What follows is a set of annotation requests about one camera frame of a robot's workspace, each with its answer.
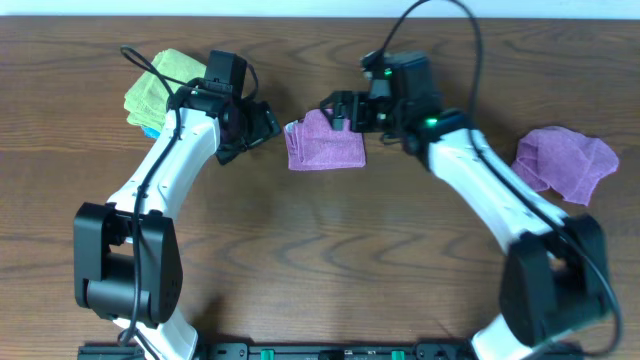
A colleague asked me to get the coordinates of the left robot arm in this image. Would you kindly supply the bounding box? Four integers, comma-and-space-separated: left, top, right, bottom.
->
73, 88, 281, 359

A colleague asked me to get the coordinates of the folded green cloth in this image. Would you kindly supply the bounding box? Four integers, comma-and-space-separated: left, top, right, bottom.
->
124, 49, 205, 133

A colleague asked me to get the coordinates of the purple microfiber cloth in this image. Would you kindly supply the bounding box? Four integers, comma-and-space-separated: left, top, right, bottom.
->
283, 109, 366, 171

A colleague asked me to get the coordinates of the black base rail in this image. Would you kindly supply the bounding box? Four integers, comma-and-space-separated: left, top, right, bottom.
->
77, 342, 584, 360

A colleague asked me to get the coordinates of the crumpled purple cloth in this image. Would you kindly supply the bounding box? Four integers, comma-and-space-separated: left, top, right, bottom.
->
511, 126, 619, 206

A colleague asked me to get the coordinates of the folded blue cloth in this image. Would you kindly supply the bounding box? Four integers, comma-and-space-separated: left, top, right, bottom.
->
142, 127, 160, 139

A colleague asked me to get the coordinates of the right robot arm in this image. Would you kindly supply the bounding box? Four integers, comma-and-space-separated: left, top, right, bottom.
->
320, 91, 623, 359

